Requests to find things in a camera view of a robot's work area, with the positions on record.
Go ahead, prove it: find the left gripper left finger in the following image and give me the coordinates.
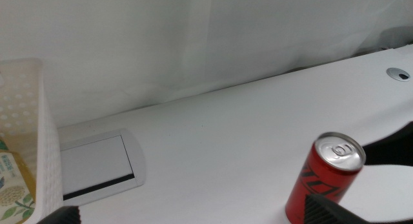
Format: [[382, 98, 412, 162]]
[[35, 205, 82, 224]]

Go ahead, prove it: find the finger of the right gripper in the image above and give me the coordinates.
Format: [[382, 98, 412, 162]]
[[361, 121, 413, 167]]

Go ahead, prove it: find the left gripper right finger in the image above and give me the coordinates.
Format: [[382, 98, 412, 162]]
[[302, 193, 413, 224]]

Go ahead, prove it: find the red cola can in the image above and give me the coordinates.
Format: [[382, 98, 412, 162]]
[[285, 131, 367, 224]]

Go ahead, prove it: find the yellow tea bottle white cap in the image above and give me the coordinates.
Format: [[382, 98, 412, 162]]
[[0, 139, 37, 224]]

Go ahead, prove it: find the white perforated plastic basket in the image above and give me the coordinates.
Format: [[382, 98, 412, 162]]
[[0, 57, 64, 224]]

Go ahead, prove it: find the white curtain backdrop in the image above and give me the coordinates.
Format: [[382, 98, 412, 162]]
[[0, 0, 413, 128]]

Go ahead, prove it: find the grey rectangular table cable hatch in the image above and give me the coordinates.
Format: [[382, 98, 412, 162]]
[[57, 128, 147, 207]]

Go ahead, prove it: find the round grey cable grommet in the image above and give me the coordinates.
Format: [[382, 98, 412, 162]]
[[386, 67, 412, 82]]

